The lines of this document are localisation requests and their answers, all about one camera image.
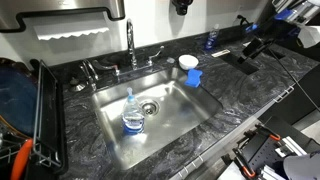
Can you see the steel paper towel dispenser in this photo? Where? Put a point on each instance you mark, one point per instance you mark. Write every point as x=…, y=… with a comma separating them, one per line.
x=66, y=8

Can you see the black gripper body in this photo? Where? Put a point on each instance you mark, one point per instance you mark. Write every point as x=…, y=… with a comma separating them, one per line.
x=256, y=46

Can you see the white paper towel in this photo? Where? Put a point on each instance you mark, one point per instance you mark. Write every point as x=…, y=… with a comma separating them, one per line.
x=71, y=32

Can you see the stainless steel sink basin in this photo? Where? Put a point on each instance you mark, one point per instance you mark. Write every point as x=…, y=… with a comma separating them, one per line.
x=173, y=113

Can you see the small clear disc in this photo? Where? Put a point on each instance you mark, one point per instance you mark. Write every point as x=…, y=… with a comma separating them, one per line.
x=170, y=60

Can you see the round metal sink stopper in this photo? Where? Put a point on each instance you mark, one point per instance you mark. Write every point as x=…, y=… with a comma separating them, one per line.
x=77, y=85

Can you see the clear dish soap bottle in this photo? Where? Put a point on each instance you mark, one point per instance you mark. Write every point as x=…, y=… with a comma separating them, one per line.
x=133, y=116

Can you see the chrome gooseneck faucet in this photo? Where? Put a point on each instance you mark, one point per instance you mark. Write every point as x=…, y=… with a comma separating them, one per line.
x=131, y=43

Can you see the dark blue plate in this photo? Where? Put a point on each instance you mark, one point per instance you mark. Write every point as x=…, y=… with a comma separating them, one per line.
x=16, y=96

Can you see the white flat strip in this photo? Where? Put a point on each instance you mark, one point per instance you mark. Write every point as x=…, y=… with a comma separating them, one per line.
x=220, y=53

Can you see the black perforated plate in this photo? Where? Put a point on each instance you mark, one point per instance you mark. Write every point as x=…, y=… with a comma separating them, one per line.
x=263, y=151

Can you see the black orange clamp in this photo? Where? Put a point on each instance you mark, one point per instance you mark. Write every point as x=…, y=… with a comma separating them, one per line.
x=245, y=164
x=266, y=132

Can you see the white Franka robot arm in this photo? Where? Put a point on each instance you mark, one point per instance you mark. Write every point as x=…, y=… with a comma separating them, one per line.
x=310, y=36

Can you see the small blue liquid bottle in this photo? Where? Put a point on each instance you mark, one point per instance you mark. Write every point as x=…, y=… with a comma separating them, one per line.
x=212, y=37

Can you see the metal sink drain strainer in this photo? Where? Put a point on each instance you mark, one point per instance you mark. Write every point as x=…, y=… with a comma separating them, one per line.
x=149, y=107

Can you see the black wall plug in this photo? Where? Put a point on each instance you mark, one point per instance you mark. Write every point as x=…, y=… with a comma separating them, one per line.
x=242, y=19

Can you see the chrome side sprayer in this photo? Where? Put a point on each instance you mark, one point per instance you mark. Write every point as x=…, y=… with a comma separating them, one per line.
x=89, y=74

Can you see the black wall soap dispenser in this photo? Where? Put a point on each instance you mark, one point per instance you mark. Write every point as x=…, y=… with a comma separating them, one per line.
x=181, y=6

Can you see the white bowl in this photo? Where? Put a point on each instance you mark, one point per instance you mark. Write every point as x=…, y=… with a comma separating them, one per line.
x=188, y=61

